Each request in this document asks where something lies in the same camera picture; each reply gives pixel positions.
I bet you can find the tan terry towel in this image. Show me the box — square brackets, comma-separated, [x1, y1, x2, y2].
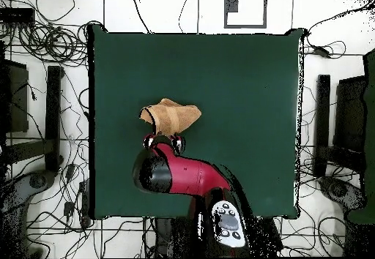
[138, 97, 202, 137]

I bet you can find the dark flat monitor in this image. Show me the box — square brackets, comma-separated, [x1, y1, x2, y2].
[0, 59, 29, 134]

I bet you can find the narrow black power strip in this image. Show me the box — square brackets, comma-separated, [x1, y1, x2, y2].
[79, 179, 90, 228]

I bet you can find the dark green table cloth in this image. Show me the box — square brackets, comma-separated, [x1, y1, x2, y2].
[87, 24, 305, 220]

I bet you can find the grey office chair base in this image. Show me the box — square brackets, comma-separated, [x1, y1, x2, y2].
[319, 176, 367, 213]
[0, 170, 56, 258]

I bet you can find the black rectangular box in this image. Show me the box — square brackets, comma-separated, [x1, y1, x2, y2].
[0, 7, 36, 24]

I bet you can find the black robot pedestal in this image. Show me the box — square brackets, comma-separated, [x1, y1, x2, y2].
[155, 217, 194, 258]

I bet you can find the black stand frame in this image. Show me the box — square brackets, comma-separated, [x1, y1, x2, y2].
[313, 74, 365, 179]
[5, 65, 64, 173]

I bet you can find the black coiled cable bundle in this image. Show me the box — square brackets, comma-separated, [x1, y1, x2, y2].
[17, 21, 89, 67]

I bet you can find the black cable power brick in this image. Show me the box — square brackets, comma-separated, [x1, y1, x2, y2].
[311, 45, 332, 59]

